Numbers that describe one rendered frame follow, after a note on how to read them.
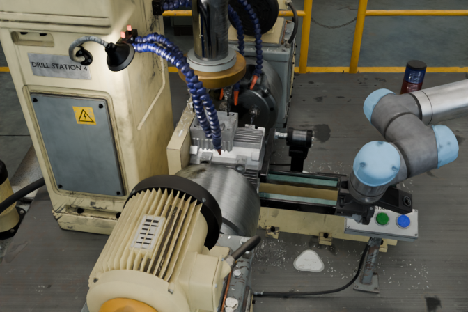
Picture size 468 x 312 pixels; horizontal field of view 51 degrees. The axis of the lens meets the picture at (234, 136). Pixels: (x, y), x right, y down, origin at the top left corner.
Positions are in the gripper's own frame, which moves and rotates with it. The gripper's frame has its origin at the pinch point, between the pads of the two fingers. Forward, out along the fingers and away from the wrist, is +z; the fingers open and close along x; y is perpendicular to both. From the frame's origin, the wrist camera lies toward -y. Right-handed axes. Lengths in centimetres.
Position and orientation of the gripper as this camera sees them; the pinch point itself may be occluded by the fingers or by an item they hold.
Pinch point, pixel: (361, 214)
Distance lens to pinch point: 122.6
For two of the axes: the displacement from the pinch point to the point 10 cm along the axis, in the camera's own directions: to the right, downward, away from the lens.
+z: 0.9, 4.2, 9.0
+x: -1.5, 9.0, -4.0
